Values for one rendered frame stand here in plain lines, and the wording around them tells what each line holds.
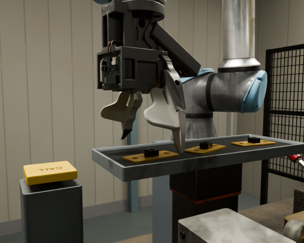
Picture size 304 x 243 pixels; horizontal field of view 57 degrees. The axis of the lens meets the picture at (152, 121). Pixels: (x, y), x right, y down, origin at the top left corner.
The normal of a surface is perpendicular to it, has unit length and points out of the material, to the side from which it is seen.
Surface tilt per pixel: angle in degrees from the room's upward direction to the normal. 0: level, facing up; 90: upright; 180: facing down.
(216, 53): 90
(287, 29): 90
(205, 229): 0
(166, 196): 90
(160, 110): 57
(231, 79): 97
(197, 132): 73
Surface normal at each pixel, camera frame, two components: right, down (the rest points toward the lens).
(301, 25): -0.89, 0.04
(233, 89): -0.54, 0.20
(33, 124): 0.46, 0.08
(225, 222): 0.00, -1.00
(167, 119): 0.50, -0.47
